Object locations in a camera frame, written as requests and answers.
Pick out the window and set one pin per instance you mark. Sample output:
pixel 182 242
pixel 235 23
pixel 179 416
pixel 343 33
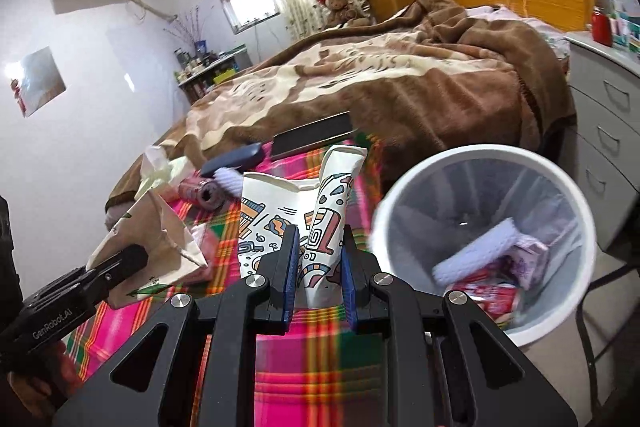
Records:
pixel 244 14

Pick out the brown teddy bear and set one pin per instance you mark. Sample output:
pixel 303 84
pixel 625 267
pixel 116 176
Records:
pixel 344 13

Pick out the white ribbed foam roll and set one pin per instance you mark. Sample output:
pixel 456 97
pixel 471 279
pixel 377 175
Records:
pixel 229 180

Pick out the brown fleece blanket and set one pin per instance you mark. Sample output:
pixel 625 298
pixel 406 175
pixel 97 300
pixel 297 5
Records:
pixel 429 80

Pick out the black smartphone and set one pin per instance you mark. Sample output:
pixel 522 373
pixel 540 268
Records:
pixel 310 136

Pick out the person's left hand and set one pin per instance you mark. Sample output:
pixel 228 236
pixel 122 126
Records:
pixel 26 399

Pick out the red drink can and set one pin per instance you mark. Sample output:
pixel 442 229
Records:
pixel 203 193

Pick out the dark blue glasses case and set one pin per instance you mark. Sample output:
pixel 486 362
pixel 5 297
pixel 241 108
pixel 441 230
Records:
pixel 242 158

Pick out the white foam roll in bin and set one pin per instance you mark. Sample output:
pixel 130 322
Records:
pixel 487 248

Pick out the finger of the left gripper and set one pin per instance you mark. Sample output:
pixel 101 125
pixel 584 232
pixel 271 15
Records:
pixel 118 268

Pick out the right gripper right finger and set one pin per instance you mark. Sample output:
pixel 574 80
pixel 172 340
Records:
pixel 348 286

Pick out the grey bedside drawer cabinet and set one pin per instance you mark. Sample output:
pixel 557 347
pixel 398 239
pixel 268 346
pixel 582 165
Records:
pixel 601 150

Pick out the white trash bin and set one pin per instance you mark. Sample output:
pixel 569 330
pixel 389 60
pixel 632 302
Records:
pixel 497 215

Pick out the wall poster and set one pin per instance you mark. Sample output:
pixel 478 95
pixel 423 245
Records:
pixel 35 81

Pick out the beige paper bag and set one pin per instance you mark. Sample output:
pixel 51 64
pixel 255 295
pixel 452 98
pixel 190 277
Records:
pixel 174 252

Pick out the boxes on cabinet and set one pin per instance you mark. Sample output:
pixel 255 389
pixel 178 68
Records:
pixel 625 30

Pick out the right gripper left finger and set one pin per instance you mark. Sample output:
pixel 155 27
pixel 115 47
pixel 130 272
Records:
pixel 290 254

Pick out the white tissue pack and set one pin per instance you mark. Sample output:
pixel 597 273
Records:
pixel 162 175

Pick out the patterned paper bag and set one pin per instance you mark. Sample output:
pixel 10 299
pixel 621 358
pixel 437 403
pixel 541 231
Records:
pixel 317 207

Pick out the shelf with clutter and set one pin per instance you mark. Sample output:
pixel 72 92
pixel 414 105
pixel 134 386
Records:
pixel 201 77

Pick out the red mug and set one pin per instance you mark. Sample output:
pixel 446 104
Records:
pixel 601 30

